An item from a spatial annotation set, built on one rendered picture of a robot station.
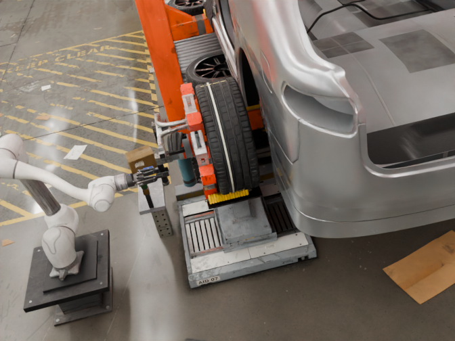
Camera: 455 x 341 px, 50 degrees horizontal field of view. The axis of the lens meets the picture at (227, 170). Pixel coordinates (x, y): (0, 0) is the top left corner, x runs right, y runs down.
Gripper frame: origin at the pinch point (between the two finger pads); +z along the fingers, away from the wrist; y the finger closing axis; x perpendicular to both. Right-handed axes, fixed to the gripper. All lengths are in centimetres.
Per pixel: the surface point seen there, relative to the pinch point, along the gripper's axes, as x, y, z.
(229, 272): -75, 17, 23
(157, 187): -38, -37, -10
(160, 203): -37.9, -19.3, -9.1
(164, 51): 42, -66, 16
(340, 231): 0, 75, 75
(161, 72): 29, -66, 11
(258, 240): -70, 2, 47
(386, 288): -83, 52, 111
